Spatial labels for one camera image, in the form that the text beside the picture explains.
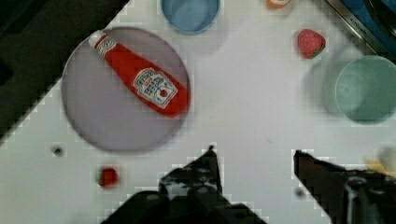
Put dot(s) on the red ketchup bottle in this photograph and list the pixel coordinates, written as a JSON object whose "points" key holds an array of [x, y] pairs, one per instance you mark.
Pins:
{"points": [[153, 86]]}

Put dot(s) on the small red toy berry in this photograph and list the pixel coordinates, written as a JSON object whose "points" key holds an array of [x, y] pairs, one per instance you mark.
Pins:
{"points": [[108, 177]]}

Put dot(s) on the blue bowl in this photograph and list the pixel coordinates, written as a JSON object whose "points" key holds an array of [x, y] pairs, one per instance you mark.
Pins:
{"points": [[190, 17]]}

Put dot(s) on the green cup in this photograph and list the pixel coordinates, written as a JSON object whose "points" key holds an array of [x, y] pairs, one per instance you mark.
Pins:
{"points": [[362, 90]]}

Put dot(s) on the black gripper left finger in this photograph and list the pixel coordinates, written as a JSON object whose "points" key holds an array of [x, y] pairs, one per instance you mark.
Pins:
{"points": [[188, 195]]}

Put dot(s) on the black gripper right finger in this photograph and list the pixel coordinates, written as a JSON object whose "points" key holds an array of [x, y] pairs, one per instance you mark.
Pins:
{"points": [[347, 196]]}

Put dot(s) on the grey round plate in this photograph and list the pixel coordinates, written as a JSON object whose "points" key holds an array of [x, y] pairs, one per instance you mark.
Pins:
{"points": [[102, 110]]}

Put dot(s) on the peeled toy banana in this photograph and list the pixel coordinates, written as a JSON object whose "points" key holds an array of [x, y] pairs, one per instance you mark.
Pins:
{"points": [[385, 162]]}

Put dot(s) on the orange toy piece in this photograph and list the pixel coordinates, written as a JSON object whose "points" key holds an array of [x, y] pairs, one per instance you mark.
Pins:
{"points": [[277, 3]]}

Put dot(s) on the red toy strawberry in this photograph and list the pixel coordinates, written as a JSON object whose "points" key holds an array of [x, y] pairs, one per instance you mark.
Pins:
{"points": [[310, 43]]}

